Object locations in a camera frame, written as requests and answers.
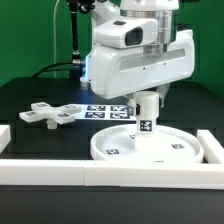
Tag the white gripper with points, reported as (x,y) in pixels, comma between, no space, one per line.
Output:
(120,63)

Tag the white round table top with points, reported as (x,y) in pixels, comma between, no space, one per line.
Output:
(165,144)

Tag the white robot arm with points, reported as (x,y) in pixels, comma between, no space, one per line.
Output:
(163,11)

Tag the white marker sheet with tags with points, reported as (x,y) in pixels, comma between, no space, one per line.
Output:
(104,112)

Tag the white cross-shaped table base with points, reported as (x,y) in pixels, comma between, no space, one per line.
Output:
(53,115)

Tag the white U-shaped boundary frame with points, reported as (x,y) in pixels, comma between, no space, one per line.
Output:
(106,173)

